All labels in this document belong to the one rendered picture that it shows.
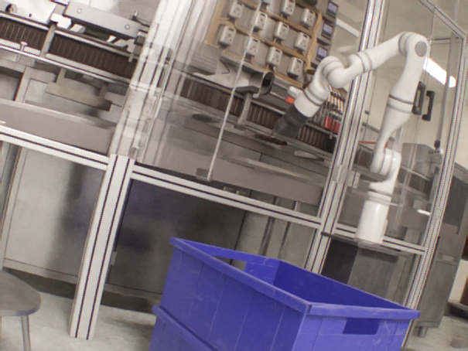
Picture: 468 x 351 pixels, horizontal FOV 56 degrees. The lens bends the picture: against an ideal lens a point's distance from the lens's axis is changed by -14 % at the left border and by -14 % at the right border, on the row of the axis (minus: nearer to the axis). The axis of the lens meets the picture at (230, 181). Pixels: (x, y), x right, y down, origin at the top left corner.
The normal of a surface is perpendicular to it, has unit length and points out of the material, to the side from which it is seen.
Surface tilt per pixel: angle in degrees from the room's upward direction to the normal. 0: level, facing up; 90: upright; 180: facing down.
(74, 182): 90
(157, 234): 90
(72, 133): 90
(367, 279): 90
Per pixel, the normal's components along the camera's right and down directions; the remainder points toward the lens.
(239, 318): -0.82, -0.25
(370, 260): 0.33, 0.07
